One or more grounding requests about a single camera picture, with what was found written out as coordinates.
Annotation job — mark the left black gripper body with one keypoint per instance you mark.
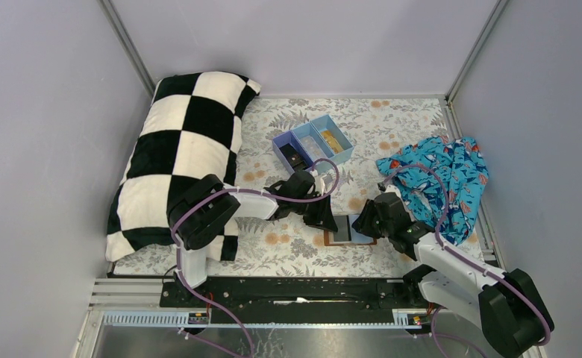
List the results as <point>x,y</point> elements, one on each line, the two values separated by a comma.
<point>318,212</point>

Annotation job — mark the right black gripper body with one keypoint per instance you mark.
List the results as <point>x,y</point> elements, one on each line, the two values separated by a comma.
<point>370,220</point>

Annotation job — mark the dark grey credit card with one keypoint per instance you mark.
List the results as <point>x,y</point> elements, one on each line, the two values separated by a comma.
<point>342,236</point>

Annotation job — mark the brown leather card holder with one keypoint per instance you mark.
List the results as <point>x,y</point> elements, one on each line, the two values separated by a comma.
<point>357,239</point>

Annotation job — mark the silver grey credit card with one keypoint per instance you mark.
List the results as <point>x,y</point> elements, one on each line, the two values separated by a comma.
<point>312,147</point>

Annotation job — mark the blue compartment organizer box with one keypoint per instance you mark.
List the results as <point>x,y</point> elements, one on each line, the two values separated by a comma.
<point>300,147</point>

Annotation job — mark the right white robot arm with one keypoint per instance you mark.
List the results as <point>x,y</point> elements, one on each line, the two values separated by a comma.
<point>505,305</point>

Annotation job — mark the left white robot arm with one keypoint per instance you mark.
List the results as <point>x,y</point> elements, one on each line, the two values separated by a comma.
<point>198,216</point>

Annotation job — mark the black item in box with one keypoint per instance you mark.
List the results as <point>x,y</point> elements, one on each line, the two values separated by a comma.
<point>293,158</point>

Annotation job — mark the blue patterned cloth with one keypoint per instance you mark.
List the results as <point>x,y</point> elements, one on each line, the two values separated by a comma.
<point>441,182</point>

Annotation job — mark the floral table mat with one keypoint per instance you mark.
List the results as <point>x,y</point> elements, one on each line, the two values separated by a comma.
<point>287,247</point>

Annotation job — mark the black white checkered pillow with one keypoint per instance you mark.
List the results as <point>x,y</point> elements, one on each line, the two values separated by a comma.
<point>193,128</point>

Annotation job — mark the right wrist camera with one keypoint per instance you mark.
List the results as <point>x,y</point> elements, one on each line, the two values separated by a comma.
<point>389,188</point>

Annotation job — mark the white slotted cable duct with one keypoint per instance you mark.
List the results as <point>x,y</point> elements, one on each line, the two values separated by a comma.
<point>186,320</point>

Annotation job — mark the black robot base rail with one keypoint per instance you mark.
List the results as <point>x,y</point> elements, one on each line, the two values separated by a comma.
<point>302,300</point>

